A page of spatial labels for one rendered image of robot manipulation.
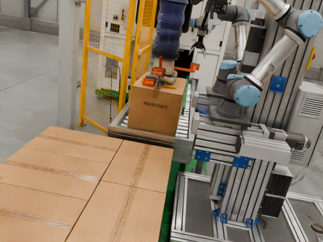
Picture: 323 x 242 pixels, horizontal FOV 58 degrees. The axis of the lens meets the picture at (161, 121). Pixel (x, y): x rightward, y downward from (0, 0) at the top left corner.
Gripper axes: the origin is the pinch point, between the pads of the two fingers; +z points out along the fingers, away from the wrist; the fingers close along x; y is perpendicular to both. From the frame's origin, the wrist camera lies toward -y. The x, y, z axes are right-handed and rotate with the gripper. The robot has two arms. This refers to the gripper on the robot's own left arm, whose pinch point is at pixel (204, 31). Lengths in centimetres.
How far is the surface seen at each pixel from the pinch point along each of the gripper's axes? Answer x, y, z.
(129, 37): 154, -32, 24
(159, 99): 77, -5, 59
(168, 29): 98, -3, 8
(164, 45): 97, -5, 21
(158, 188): 6, -7, 93
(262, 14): 855, 406, -38
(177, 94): 74, 8, 53
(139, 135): 73, -17, 89
